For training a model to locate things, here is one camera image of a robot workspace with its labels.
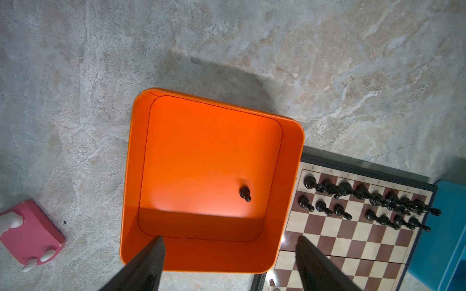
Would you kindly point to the orange plastic tray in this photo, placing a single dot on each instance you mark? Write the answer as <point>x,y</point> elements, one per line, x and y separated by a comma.
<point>187,159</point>

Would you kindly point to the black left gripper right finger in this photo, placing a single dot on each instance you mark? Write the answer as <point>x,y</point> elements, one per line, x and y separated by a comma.
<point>317,272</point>

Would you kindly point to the blue plastic tray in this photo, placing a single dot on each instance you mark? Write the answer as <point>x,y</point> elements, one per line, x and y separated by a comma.
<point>439,260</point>

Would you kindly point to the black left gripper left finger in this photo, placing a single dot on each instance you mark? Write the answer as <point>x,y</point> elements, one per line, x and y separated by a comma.
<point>143,272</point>

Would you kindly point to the brown cream chessboard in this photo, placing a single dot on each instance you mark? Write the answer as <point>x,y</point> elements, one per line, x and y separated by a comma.
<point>366,220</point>

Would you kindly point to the white rabbit pink base figurine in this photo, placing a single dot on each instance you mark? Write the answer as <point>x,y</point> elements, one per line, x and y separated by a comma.
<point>29,235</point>

